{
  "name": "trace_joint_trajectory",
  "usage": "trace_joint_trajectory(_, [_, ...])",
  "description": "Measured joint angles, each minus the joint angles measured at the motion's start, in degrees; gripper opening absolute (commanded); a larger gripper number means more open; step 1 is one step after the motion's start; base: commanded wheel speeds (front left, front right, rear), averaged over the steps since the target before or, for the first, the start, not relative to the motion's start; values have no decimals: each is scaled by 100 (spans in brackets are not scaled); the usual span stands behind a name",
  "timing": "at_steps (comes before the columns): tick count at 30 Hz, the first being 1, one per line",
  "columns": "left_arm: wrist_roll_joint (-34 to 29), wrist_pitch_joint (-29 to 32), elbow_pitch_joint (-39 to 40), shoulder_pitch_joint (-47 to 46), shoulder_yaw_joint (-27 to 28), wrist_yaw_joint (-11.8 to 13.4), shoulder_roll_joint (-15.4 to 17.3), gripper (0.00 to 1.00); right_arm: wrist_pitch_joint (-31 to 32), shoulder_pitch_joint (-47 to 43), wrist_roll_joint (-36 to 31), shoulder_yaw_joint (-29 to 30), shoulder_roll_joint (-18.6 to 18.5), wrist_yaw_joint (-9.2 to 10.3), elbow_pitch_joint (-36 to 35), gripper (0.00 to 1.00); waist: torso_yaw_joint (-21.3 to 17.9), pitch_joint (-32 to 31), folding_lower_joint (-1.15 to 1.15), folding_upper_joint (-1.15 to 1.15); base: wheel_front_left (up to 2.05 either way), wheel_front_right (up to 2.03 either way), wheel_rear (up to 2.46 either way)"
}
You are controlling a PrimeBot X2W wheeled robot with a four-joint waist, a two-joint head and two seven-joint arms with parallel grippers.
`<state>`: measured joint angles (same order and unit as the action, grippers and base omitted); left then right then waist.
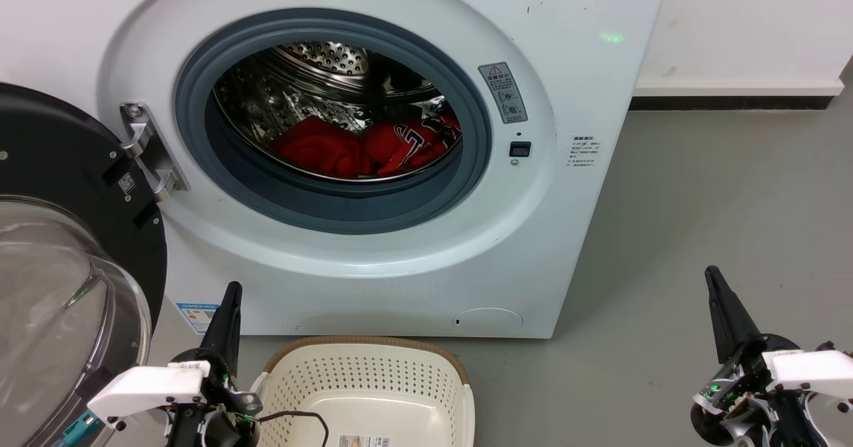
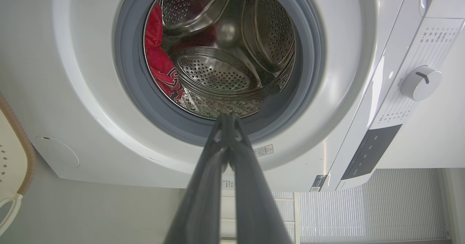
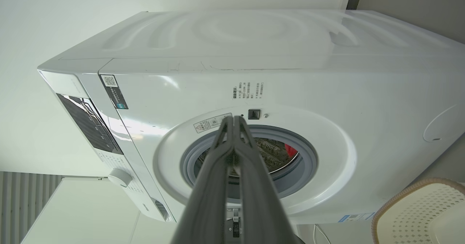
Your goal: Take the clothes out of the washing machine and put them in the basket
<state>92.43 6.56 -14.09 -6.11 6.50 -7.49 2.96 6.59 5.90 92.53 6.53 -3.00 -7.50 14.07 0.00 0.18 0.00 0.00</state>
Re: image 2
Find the round white filter cover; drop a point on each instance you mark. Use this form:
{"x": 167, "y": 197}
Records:
{"x": 56, "y": 151}

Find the red printed jersey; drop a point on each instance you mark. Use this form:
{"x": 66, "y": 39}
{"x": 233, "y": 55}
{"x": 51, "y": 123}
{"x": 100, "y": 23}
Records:
{"x": 160, "y": 66}

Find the black QR code sticker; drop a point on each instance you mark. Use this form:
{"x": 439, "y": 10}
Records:
{"x": 318, "y": 184}

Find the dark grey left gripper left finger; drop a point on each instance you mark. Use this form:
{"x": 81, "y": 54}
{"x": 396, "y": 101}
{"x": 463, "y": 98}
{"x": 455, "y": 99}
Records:
{"x": 203, "y": 200}

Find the cream laundry basket brown rim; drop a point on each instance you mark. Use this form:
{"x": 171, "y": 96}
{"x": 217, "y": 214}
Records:
{"x": 11, "y": 164}

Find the grey warning sticker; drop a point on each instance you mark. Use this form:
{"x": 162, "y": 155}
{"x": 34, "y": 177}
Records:
{"x": 263, "y": 150}

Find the white round program knob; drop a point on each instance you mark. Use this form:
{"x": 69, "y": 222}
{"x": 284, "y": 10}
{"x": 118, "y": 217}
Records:
{"x": 420, "y": 84}

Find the stainless steel washing machine drum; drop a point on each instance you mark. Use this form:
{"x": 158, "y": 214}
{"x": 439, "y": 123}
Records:
{"x": 214, "y": 69}

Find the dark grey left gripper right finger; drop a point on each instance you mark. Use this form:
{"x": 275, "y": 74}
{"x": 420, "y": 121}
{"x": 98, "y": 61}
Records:
{"x": 254, "y": 200}

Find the white front-load washing machine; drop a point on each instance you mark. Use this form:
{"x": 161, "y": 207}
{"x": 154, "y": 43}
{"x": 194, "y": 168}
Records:
{"x": 327, "y": 135}

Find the grey rubber door gasket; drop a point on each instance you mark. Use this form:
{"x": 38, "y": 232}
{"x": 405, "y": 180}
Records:
{"x": 130, "y": 73}

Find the dark grey appliance control panel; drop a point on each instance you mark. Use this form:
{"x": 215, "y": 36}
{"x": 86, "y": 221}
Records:
{"x": 370, "y": 151}

